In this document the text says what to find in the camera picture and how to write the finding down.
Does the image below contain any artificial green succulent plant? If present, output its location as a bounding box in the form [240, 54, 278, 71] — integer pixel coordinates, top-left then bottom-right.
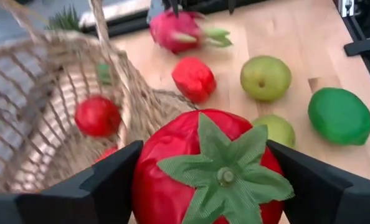
[46, 4, 81, 32]

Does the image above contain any red apple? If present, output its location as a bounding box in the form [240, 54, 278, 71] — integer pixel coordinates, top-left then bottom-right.
[75, 95, 123, 138]

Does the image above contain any woven basket with rope handles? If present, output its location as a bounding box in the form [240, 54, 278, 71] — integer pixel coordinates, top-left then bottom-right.
[0, 0, 200, 195]

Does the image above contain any red tomato with green calyx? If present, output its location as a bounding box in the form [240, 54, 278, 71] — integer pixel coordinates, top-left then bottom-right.
[131, 108, 295, 224]

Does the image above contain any green pear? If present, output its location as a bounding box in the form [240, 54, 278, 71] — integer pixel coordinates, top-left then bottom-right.
[240, 55, 292, 103]
[253, 114, 296, 149]

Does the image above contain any pink dragon fruit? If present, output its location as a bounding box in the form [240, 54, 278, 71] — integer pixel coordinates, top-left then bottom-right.
[149, 9, 234, 55]

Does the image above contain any red bell pepper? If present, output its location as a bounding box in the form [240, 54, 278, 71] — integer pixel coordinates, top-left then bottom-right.
[171, 57, 217, 104]

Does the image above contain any large green lime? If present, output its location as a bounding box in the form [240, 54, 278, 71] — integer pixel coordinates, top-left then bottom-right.
[308, 86, 370, 146]

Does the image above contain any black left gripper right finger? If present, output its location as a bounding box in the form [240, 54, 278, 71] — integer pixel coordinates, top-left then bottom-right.
[265, 140, 354, 224]

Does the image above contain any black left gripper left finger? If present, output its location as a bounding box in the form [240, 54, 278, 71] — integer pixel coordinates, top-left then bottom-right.
[78, 140, 144, 224]

